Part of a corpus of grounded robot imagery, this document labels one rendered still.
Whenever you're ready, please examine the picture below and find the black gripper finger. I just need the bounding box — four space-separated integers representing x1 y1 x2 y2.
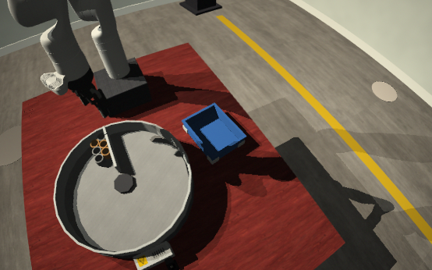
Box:
71 90 90 106
80 88 110 118

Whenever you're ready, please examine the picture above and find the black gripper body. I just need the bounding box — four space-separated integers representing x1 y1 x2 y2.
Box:
68 68 95 99

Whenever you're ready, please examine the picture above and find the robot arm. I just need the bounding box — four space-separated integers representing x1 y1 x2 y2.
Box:
7 0 130 95

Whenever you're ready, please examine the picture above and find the blue crate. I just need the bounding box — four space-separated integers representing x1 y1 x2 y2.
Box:
182 103 247 165

